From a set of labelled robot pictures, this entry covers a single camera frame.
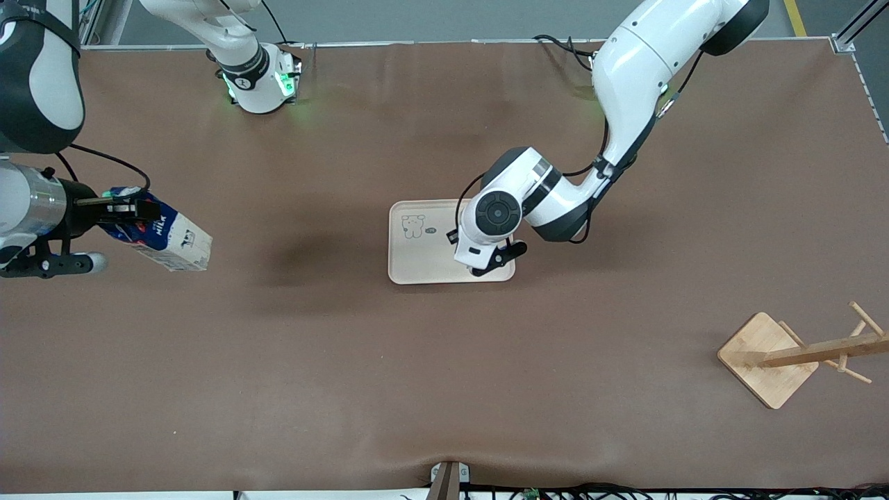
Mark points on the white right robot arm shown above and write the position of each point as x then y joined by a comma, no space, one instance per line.
246,73

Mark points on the blue milk carton green cap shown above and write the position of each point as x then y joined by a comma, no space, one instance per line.
170,239

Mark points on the metal table edge clamp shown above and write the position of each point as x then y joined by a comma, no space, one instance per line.
449,479

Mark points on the aluminium frame profile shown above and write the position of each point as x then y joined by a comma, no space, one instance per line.
861,24

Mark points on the wooden mug stand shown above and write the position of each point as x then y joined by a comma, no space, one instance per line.
771,361

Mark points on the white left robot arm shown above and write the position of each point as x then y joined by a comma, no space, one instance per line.
639,76

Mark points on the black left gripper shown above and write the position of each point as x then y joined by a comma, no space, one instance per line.
452,236

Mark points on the white rabbit print tray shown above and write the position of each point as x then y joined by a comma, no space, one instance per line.
424,250

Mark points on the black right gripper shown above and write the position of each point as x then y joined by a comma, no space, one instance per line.
78,207

